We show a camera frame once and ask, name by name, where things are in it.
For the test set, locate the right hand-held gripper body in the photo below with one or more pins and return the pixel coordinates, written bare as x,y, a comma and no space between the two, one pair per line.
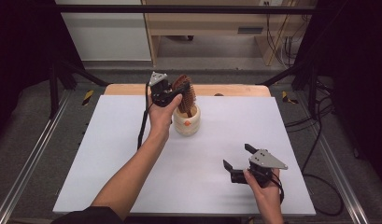
261,165

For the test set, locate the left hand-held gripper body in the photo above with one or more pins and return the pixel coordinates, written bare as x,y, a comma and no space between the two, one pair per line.
160,91

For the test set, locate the brown wooden hairbrush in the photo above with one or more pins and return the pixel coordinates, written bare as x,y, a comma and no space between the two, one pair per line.
186,93

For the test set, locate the cream ribbed cup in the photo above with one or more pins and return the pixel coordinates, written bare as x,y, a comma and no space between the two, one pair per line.
187,124

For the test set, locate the person's left hand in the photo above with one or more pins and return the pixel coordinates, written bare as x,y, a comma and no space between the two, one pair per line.
162,118

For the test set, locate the person's right hand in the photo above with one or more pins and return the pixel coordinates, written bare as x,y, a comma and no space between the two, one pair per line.
266,191

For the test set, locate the light wooden table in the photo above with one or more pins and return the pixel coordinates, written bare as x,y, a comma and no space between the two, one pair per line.
235,90

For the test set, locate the light wooden desk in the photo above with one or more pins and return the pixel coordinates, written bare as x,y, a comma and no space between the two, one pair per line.
195,23

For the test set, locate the white cabinet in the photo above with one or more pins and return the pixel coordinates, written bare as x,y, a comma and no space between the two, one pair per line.
107,34

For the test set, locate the black curtain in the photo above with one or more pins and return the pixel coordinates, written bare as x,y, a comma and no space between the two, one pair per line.
20,56
356,71

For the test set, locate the person's dark sleeve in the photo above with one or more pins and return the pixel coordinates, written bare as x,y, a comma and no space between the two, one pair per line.
92,216

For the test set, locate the aluminium floor rail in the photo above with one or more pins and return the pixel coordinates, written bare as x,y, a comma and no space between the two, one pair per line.
338,174
30,149

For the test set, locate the black diagonal frame strut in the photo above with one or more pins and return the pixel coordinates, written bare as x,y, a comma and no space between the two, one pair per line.
82,74
285,73

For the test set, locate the black horizontal frame bar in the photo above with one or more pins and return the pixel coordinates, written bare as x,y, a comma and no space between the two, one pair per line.
185,9

